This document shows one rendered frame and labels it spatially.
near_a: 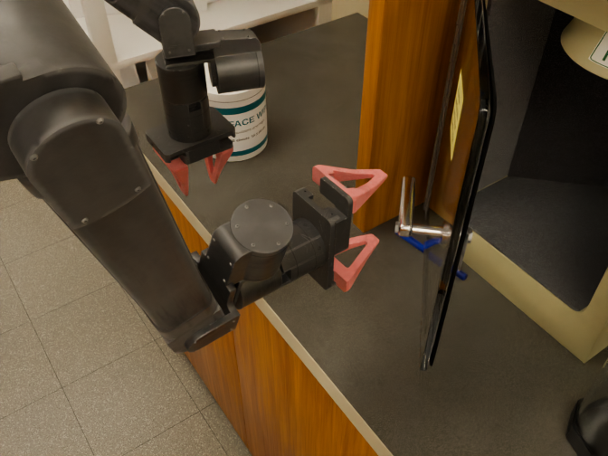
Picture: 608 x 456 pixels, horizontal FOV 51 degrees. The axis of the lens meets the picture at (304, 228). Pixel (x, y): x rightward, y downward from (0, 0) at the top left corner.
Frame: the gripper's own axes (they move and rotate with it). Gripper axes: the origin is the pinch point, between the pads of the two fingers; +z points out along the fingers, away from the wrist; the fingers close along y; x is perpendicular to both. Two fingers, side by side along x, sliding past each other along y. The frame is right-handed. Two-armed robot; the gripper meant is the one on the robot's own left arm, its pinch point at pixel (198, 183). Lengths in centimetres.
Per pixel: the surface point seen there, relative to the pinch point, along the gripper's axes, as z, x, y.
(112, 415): 110, 44, -20
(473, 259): 13.9, -24.7, 32.7
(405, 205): -10.8, -28.4, 12.0
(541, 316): 14, -38, 33
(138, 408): 110, 42, -12
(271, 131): 16.1, 23.6, 26.6
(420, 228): -10.5, -31.8, 11.2
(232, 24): 18, 71, 45
